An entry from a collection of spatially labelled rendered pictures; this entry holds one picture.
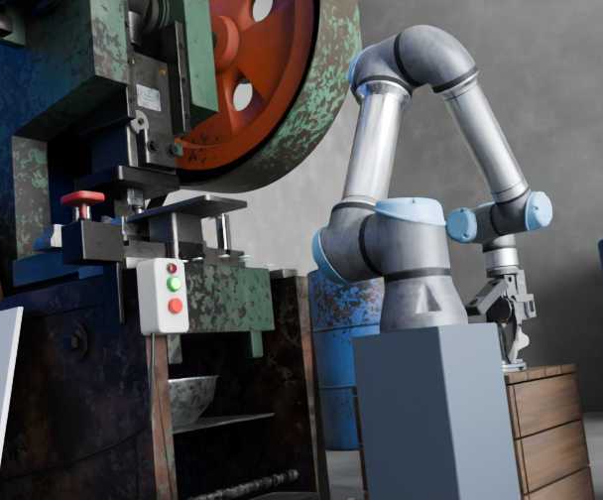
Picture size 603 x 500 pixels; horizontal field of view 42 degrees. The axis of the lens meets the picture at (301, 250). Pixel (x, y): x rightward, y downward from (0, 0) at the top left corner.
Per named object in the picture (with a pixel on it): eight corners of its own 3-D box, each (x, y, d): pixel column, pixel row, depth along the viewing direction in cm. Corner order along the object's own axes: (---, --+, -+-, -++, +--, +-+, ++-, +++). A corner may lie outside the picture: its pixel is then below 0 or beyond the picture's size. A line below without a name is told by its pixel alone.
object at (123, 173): (183, 199, 188) (181, 177, 189) (119, 188, 172) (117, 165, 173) (137, 212, 198) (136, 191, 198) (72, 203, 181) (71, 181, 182)
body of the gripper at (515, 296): (538, 319, 177) (530, 267, 179) (511, 321, 172) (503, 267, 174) (512, 322, 183) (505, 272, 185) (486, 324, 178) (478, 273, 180)
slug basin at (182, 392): (252, 416, 181) (248, 372, 182) (142, 435, 153) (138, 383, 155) (150, 422, 200) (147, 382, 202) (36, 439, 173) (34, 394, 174)
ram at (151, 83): (189, 171, 184) (180, 52, 189) (142, 161, 172) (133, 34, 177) (139, 187, 194) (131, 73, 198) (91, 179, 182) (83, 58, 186)
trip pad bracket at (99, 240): (130, 322, 144) (123, 218, 147) (87, 323, 136) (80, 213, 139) (108, 326, 147) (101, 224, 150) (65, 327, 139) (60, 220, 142)
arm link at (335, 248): (358, 259, 135) (403, 16, 157) (299, 273, 145) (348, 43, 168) (402, 287, 142) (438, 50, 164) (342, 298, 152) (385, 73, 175)
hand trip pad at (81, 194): (110, 233, 143) (107, 192, 144) (83, 230, 138) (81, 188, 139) (85, 239, 147) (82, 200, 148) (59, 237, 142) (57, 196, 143)
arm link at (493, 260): (500, 248, 175) (474, 254, 181) (503, 268, 174) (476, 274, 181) (523, 248, 179) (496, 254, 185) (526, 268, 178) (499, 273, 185)
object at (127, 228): (172, 241, 186) (170, 222, 187) (123, 236, 174) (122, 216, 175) (145, 247, 191) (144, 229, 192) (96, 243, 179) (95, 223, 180)
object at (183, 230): (254, 259, 171) (249, 198, 173) (211, 255, 159) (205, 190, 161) (173, 276, 185) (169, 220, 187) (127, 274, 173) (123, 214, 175)
